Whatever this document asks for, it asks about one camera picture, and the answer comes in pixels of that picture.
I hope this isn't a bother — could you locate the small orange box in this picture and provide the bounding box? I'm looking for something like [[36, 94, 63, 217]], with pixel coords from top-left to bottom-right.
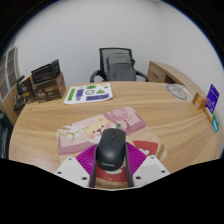
[[192, 92, 209, 111]]

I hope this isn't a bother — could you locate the black armchair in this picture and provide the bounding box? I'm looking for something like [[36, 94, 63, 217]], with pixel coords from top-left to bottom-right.
[[0, 113, 14, 159]]

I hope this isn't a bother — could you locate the wide brown coffee box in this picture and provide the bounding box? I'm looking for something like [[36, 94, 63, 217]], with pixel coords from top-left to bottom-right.
[[31, 72, 67, 104]]

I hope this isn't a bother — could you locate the black mesh office chair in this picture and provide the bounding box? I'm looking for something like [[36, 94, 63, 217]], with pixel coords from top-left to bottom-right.
[[89, 47, 149, 84]]

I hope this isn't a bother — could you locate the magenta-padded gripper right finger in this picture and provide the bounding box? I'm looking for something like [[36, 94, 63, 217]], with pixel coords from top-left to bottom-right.
[[123, 141, 171, 188]]

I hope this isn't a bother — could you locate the tall brown coffee box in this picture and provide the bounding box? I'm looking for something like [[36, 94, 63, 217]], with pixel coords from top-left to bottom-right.
[[16, 75, 37, 105]]

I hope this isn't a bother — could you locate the teal card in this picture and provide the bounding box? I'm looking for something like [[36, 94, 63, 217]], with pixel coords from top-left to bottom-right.
[[211, 112, 220, 134]]

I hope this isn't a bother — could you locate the wooden shelf unit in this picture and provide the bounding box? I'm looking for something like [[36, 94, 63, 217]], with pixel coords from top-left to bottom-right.
[[0, 46, 21, 101]]

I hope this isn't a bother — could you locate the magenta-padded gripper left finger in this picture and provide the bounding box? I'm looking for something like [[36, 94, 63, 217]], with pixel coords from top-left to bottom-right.
[[54, 143, 98, 188]]

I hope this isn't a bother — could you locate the white sticker sheet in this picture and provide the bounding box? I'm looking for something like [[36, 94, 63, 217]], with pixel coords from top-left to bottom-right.
[[63, 82, 114, 105]]

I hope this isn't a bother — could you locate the grey backpack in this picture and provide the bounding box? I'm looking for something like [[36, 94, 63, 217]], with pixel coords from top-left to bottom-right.
[[105, 53, 137, 82]]

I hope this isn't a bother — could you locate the black computer mouse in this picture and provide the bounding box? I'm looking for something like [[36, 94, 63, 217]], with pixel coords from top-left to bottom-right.
[[95, 128, 128, 172]]

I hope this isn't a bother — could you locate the cartoon-print mouse pad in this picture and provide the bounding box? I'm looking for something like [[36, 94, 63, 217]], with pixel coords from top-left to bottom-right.
[[55, 105, 168, 189]]

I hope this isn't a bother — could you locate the wooden side desk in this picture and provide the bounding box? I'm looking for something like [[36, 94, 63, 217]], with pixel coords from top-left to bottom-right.
[[146, 60, 201, 98]]

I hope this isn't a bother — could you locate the black cardboard box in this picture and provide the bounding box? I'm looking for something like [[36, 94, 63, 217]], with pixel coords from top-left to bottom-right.
[[30, 59, 62, 84]]

